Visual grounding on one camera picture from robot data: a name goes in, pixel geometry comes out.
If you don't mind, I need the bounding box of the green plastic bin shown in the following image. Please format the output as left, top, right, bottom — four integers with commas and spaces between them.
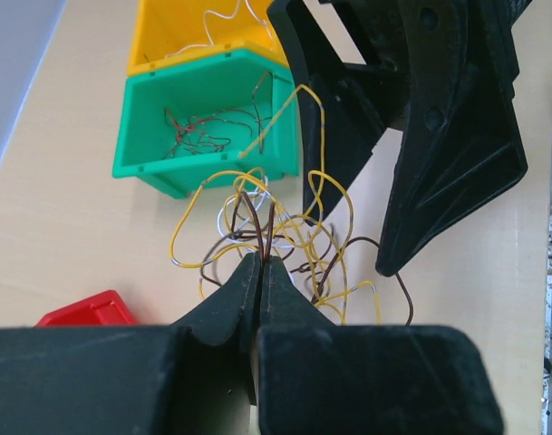
111, 49, 300, 198

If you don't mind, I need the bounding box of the white thin wire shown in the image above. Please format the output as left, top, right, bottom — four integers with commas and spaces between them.
164, 0, 273, 59

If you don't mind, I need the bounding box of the red plastic bin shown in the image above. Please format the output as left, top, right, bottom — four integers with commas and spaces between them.
35, 290, 139, 327

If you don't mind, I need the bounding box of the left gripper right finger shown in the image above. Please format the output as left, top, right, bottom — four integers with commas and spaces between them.
257, 258, 504, 434

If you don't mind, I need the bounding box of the brown wire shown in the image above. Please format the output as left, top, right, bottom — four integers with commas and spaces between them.
161, 71, 276, 158

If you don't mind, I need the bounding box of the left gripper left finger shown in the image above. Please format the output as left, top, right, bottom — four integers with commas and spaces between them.
0, 254, 262, 434

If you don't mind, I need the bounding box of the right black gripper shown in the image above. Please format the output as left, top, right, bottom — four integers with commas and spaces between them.
267, 1, 528, 276

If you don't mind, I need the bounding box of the yellow plastic bin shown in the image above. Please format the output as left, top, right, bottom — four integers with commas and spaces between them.
127, 0, 288, 76

